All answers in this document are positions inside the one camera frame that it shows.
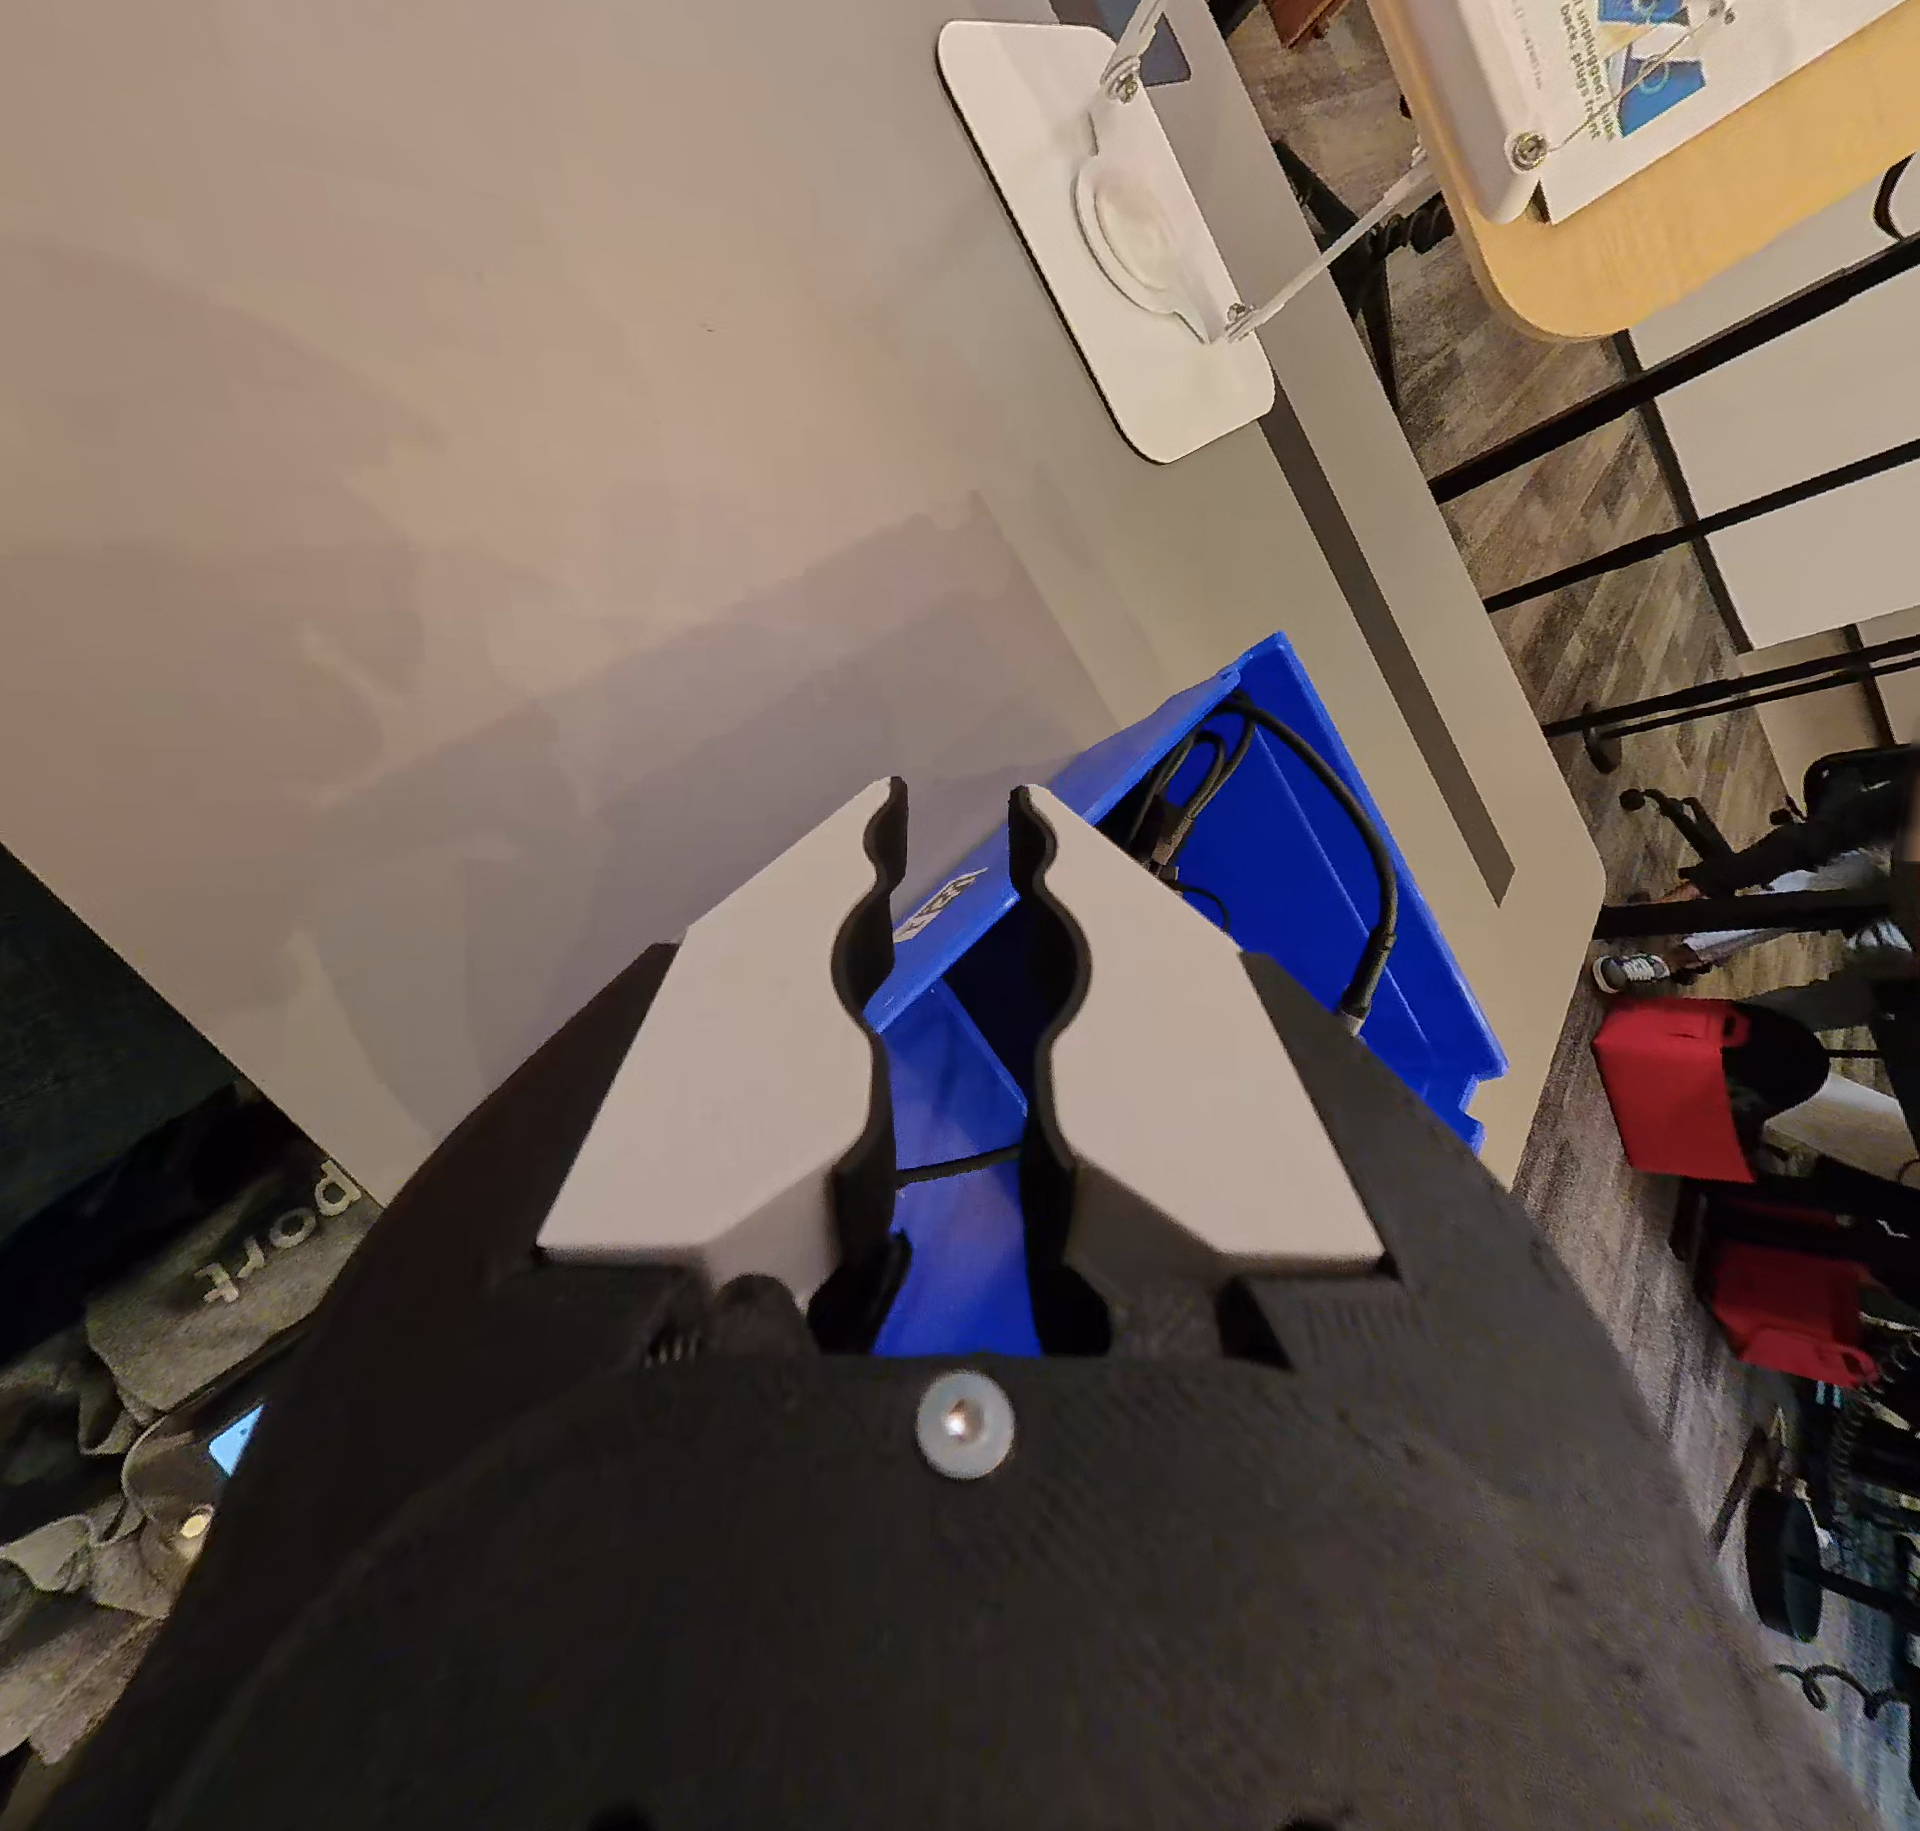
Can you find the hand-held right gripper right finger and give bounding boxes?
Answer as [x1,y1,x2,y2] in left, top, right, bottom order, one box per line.
[1006,785,1389,1355]

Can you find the blue plastic bin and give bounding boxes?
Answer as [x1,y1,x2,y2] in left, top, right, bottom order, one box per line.
[861,634,1510,1359]

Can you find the white document stand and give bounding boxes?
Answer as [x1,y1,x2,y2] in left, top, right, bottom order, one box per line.
[936,0,1727,466]

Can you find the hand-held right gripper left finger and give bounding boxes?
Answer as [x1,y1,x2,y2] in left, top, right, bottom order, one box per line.
[534,773,912,1353]

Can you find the black white marker tag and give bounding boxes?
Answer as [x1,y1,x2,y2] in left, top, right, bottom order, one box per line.
[891,864,994,948]

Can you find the dark table cable flap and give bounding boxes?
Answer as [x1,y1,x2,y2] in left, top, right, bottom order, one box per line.
[1003,0,1517,906]

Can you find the black stanchion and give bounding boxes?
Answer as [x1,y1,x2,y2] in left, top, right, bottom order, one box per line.
[1742,1484,1825,1640]

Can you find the red plastic bin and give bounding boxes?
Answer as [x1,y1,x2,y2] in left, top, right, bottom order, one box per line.
[1590,998,1760,1186]

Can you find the grey printed sweatshirt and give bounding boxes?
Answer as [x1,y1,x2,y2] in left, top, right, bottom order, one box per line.
[0,1153,377,1761]

